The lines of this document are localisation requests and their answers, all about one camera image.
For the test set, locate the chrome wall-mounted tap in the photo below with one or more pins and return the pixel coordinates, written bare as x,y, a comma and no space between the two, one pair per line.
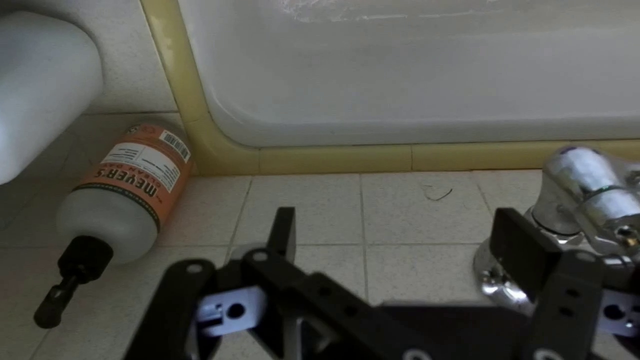
587,181

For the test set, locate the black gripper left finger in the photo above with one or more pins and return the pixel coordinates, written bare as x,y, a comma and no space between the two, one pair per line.
282,232

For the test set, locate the orange-label soap pump bottle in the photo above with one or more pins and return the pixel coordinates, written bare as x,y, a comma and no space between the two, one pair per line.
126,192

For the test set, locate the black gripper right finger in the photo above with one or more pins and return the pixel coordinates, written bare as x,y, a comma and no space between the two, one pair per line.
527,252

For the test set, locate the white plastic bottle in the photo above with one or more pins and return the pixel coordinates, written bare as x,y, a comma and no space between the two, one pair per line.
40,86

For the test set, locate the white sink basin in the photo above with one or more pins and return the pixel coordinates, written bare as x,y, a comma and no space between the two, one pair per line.
400,66

